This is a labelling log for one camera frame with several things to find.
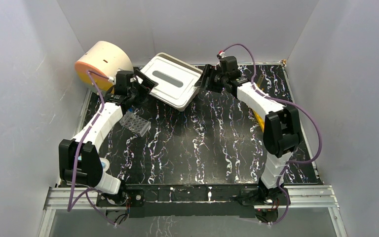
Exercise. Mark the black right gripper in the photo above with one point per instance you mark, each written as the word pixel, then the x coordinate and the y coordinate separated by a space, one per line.
pixel 208 71

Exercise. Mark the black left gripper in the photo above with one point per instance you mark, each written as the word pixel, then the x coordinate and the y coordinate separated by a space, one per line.
pixel 142 85

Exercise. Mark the white bin lid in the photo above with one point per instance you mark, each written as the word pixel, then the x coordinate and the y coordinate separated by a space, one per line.
pixel 171 73

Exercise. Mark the clear glass test tube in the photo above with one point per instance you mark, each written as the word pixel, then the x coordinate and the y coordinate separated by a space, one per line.
pixel 260 80

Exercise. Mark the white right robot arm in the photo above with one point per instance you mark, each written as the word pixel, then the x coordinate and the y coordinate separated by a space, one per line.
pixel 281 129

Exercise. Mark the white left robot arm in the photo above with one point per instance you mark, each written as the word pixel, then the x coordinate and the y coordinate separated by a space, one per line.
pixel 79 161

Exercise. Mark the beige plastic bin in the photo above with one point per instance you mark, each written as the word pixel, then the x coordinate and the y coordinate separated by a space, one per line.
pixel 175 99

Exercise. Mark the beige cylindrical centrifuge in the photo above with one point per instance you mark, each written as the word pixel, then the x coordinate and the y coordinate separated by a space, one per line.
pixel 103 58

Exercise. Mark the yellow test tube rack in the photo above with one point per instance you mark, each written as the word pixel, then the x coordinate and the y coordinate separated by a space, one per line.
pixel 256 115

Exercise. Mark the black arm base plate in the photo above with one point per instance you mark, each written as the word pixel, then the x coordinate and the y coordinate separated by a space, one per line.
pixel 243 200

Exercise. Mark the aluminium frame rail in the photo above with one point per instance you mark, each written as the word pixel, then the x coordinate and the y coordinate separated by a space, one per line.
pixel 302 196

